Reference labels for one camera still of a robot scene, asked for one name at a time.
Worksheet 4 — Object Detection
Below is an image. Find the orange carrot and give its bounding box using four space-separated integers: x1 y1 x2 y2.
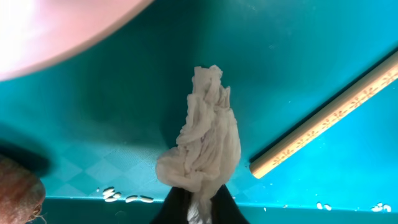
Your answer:
1 155 45 224

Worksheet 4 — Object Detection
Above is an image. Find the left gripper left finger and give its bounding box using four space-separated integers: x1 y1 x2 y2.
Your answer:
150 187 192 224

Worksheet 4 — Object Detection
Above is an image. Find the white tissue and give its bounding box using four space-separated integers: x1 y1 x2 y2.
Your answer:
155 65 241 223

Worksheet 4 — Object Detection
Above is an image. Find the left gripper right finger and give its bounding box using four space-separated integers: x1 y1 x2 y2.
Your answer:
211 185 249 224

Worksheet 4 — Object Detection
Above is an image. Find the wooden chopstick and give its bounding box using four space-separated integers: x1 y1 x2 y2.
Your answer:
249 52 397 179

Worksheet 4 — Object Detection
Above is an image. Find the pink plate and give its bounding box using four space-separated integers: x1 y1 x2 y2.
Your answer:
1 0 152 80

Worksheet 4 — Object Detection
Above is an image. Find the teal serving tray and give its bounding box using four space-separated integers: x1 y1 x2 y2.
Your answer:
1 1 397 223

